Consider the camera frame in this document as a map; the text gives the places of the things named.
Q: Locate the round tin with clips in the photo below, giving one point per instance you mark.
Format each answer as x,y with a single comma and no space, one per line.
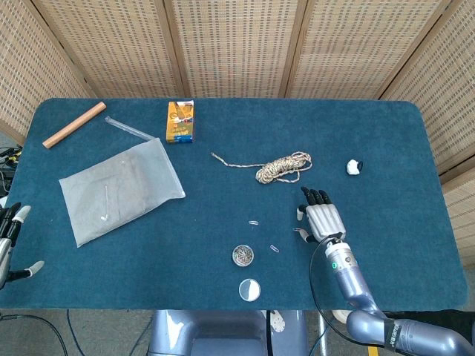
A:
243,255

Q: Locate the frosted plastic zip bag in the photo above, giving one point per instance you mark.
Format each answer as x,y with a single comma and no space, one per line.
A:
120,189

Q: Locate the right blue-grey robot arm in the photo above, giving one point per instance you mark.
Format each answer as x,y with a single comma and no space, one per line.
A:
375,304

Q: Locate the orange yellow card box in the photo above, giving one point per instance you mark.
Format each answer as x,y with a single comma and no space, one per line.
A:
180,122

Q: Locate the round tin lid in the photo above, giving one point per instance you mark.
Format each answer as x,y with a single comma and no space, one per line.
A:
249,289

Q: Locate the woven folding screen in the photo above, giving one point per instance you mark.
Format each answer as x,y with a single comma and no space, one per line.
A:
237,48

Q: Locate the clear plastic tube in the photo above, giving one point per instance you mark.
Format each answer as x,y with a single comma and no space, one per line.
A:
128,128

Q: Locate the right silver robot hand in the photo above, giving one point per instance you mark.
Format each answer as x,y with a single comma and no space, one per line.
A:
323,219

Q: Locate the wooden rod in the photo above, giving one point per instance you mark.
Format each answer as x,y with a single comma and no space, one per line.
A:
74,125

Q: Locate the dark blue table cloth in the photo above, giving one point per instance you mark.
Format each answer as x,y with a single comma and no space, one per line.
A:
237,204

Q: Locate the white and black small object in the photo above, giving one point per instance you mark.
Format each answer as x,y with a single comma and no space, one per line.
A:
354,167

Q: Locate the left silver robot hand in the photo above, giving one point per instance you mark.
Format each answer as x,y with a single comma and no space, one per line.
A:
7,237

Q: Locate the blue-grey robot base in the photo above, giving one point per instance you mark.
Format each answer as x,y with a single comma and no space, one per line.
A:
222,333

